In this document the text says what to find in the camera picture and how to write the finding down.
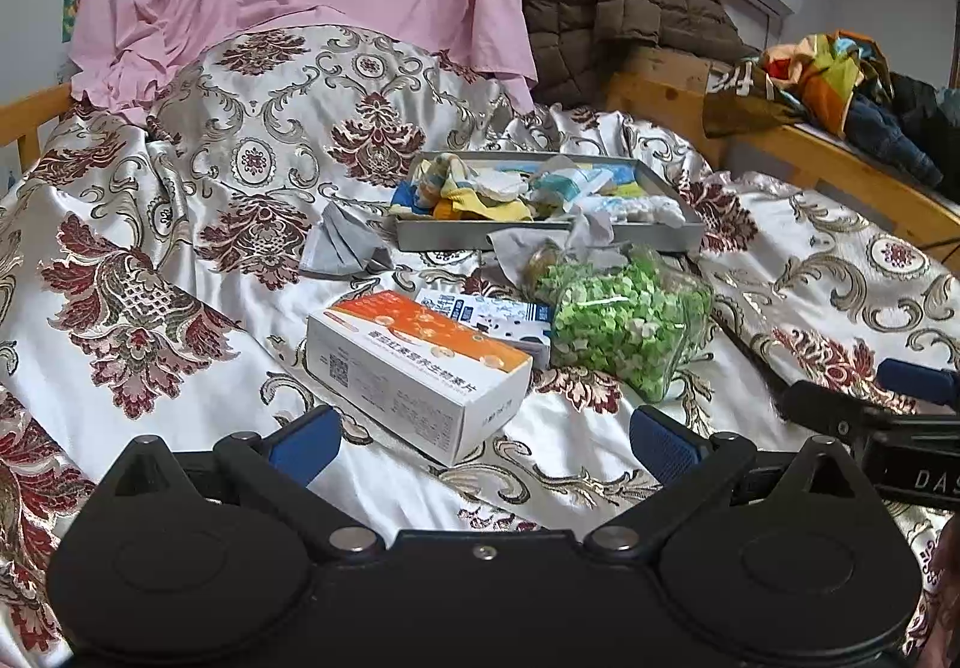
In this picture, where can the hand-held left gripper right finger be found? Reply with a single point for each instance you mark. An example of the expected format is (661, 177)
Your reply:
(664, 447)

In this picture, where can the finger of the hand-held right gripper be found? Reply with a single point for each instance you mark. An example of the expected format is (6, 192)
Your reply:
(922, 383)
(825, 405)

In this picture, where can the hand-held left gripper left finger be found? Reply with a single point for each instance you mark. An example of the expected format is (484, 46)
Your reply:
(307, 447)

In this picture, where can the grey tray with dinosaur print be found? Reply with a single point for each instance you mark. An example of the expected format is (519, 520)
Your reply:
(525, 237)

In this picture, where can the dark thin stick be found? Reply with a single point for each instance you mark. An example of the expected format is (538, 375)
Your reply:
(742, 345)

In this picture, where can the white and orange carton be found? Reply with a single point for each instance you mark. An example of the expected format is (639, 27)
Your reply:
(405, 383)

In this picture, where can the bag of green candies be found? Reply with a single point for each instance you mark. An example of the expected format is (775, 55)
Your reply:
(622, 330)

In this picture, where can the floral satin blanket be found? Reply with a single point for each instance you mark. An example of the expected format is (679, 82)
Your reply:
(225, 308)

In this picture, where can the small blue and white box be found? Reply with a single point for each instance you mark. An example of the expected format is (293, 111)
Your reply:
(502, 323)

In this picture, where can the blue jeans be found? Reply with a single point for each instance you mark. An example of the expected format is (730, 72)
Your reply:
(892, 139)

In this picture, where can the white round pad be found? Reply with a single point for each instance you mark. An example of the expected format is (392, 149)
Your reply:
(502, 188)

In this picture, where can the yellow and blue striped sock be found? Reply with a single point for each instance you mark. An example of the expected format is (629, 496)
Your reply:
(450, 176)

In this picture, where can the brown printed cloth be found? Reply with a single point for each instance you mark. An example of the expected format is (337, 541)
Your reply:
(742, 101)

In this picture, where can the colourful patchwork cloth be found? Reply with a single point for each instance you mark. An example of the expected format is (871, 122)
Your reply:
(825, 75)

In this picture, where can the wooden bed frame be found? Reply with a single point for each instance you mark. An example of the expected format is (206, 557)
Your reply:
(660, 75)

